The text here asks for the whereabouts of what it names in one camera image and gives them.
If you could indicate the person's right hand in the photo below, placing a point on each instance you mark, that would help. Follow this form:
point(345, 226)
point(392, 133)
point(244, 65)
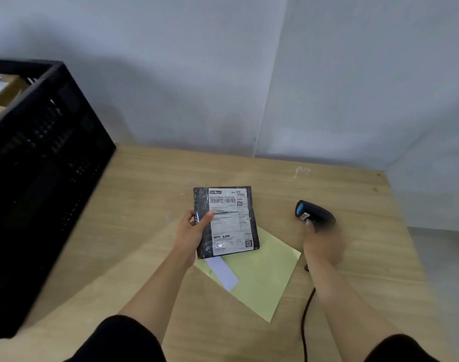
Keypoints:
point(323, 246)

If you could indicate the person's left hand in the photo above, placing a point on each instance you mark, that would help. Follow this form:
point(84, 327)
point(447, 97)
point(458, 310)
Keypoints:
point(188, 237)

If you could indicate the small black parcel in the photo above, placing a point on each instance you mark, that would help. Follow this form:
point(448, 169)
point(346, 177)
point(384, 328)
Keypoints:
point(229, 222)

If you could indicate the white label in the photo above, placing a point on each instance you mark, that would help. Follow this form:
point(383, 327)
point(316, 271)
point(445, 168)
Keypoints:
point(223, 273)

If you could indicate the yellow sticker backing sheet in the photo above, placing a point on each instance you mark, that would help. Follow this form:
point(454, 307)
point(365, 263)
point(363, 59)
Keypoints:
point(267, 271)

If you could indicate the black plastic crate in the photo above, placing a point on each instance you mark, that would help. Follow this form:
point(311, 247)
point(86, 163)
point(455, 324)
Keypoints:
point(44, 184)

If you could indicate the yellow taped parcel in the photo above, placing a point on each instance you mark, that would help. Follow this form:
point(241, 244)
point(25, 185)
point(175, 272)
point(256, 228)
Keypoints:
point(11, 90)

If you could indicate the person's left forearm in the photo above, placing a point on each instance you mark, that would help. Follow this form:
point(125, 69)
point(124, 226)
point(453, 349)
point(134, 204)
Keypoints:
point(154, 297)

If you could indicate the person's right forearm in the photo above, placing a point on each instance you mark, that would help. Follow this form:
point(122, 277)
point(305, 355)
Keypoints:
point(350, 312)

